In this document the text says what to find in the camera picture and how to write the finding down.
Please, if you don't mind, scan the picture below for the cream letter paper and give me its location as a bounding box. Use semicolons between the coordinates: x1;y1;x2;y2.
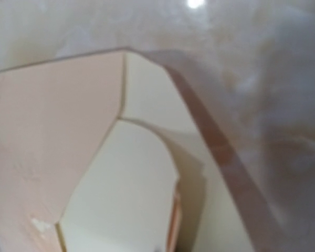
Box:
59;120;206;251

